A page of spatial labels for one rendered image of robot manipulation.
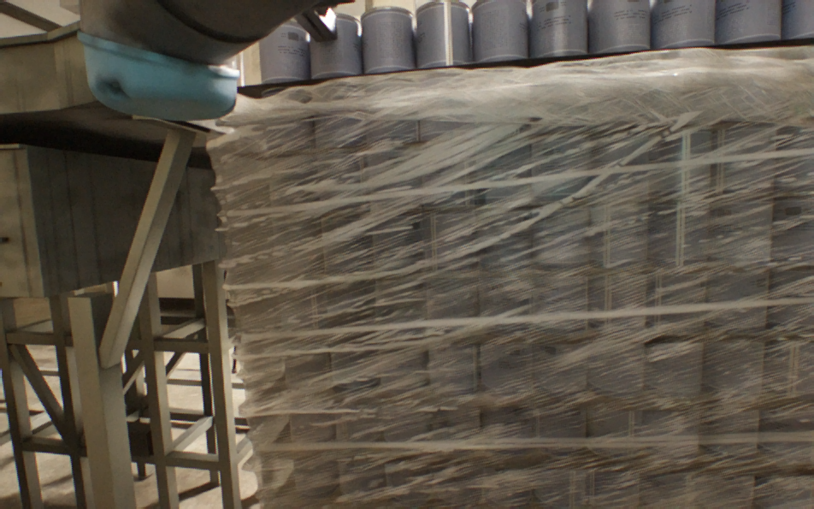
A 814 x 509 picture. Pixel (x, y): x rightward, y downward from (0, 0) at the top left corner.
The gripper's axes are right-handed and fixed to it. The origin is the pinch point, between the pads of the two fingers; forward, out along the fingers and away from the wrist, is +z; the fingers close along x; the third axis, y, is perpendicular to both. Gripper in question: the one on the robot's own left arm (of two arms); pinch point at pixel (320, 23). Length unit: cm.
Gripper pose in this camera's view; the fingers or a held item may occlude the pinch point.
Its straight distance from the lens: 54.3
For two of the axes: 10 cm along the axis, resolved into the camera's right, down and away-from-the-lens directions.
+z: 1.5, -1.2, 9.8
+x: 9.9, -0.3, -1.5
